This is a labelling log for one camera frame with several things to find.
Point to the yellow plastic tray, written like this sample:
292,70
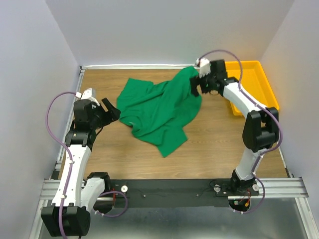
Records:
254,81

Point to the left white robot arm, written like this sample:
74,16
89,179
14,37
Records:
69,213

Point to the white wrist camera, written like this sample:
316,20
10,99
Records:
204,67
88,94

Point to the green t shirt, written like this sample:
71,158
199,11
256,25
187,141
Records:
157,113

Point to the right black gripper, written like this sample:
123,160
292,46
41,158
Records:
195,80

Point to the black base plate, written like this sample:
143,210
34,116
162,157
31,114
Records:
174,193

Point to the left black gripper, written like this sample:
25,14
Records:
112,115

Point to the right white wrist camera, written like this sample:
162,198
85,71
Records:
204,67

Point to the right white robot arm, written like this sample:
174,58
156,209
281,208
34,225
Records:
261,128

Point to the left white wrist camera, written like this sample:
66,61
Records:
88,94

